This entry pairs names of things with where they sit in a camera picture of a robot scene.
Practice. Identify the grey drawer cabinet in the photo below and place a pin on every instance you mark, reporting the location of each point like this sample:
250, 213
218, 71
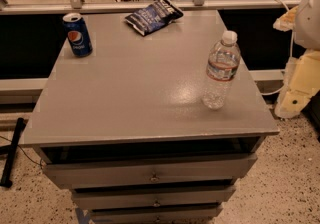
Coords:
139, 98

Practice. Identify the bottom grey drawer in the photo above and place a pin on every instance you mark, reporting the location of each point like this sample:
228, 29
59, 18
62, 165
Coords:
159, 215

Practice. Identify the middle grey drawer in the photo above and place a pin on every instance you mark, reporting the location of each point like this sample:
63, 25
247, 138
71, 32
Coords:
168, 196

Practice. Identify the grey drawer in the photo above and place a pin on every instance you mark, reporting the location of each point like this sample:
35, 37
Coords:
159, 215
168, 196
151, 171

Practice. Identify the top grey drawer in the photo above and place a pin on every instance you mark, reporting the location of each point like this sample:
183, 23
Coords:
151, 171

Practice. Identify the blue Pepsi can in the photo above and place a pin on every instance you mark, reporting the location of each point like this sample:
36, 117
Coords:
77, 34

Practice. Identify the clear plastic water bottle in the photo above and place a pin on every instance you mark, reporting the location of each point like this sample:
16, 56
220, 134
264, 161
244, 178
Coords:
222, 65

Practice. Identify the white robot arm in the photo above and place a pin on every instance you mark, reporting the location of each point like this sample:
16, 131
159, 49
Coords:
302, 74

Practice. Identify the dark blue chip bag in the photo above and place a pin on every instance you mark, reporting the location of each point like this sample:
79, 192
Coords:
154, 17

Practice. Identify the black metal stand leg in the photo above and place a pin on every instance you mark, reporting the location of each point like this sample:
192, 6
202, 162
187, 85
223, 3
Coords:
10, 151

